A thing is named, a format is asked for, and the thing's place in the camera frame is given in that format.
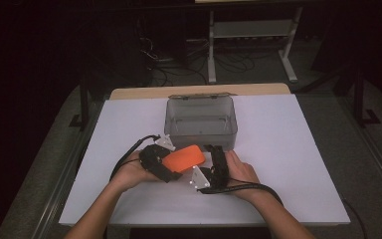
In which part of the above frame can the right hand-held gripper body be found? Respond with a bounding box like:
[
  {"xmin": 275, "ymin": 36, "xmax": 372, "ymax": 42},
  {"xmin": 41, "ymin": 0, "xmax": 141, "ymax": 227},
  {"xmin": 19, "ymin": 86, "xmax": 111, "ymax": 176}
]
[{"xmin": 189, "ymin": 164, "xmax": 229, "ymax": 195}]

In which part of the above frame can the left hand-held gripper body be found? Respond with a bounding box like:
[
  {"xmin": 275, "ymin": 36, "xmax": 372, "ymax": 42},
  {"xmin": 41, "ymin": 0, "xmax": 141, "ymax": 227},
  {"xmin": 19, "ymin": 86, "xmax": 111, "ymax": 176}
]
[{"xmin": 138, "ymin": 133, "xmax": 177, "ymax": 183}]

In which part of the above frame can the orange phone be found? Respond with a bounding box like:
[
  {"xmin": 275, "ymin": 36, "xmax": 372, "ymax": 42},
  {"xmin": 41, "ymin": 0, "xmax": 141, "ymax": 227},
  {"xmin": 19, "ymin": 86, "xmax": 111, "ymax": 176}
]
[{"xmin": 161, "ymin": 143, "xmax": 207, "ymax": 173}]

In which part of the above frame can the transparent grey storage box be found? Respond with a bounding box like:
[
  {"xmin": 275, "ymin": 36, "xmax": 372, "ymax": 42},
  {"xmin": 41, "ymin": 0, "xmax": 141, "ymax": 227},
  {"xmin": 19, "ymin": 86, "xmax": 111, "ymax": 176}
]
[{"xmin": 163, "ymin": 92, "xmax": 239, "ymax": 153}]

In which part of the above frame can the person's left hand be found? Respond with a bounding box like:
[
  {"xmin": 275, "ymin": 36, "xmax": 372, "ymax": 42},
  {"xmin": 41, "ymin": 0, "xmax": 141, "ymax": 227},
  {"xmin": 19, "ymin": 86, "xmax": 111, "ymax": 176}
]
[{"xmin": 110, "ymin": 158, "xmax": 163, "ymax": 193}]

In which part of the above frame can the person's right hand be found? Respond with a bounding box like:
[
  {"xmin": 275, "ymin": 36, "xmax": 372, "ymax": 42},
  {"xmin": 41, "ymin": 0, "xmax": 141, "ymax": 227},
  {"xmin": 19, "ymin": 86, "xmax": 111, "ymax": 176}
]
[{"xmin": 224, "ymin": 149, "xmax": 267, "ymax": 204}]

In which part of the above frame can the black metal stand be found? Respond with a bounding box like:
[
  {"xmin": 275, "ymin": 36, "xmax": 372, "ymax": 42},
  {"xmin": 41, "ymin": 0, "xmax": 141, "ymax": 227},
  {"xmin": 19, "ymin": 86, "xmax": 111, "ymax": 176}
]
[
  {"xmin": 352, "ymin": 66, "xmax": 382, "ymax": 127},
  {"xmin": 69, "ymin": 76, "xmax": 92, "ymax": 131}
]

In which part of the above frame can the left hand-held gripper black cable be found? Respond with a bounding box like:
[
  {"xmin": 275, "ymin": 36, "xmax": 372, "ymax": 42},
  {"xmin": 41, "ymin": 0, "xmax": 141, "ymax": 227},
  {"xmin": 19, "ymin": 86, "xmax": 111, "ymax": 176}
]
[{"xmin": 108, "ymin": 133, "xmax": 162, "ymax": 182}]

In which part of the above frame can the hand-held gripper black cable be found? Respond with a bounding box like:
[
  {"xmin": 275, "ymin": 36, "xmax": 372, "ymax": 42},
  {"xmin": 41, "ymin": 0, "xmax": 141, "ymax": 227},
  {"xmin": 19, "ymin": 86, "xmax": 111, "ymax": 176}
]
[
  {"xmin": 108, "ymin": 133, "xmax": 162, "ymax": 182},
  {"xmin": 198, "ymin": 180, "xmax": 284, "ymax": 206}
]

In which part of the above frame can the right hand-held gripper black cable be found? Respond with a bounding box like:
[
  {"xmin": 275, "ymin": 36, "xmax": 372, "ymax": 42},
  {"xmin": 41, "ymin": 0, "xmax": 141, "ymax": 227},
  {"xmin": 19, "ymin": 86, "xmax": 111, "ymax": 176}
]
[{"xmin": 198, "ymin": 180, "xmax": 284, "ymax": 206}]

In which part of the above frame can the tangle of black floor cables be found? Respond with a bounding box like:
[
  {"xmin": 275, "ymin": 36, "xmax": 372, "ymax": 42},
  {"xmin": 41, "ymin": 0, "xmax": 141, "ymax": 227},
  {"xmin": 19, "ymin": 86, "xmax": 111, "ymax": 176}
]
[{"xmin": 138, "ymin": 34, "xmax": 257, "ymax": 88}]

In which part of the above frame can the grey metal floor rail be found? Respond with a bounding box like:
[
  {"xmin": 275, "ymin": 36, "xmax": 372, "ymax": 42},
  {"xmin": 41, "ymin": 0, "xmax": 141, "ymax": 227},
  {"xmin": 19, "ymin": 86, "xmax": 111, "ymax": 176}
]
[
  {"xmin": 31, "ymin": 99, "xmax": 104, "ymax": 239},
  {"xmin": 341, "ymin": 96, "xmax": 382, "ymax": 200}
]

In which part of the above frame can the white metal desk frame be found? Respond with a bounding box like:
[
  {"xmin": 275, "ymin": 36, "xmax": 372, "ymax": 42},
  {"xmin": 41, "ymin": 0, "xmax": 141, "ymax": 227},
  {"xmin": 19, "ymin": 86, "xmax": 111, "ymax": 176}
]
[{"xmin": 207, "ymin": 6, "xmax": 304, "ymax": 84}]

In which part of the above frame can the black floor cable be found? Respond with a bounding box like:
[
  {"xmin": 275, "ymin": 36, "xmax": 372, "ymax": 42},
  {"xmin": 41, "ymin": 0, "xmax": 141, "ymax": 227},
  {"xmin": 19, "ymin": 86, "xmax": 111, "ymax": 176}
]
[{"xmin": 342, "ymin": 198, "xmax": 368, "ymax": 239}]

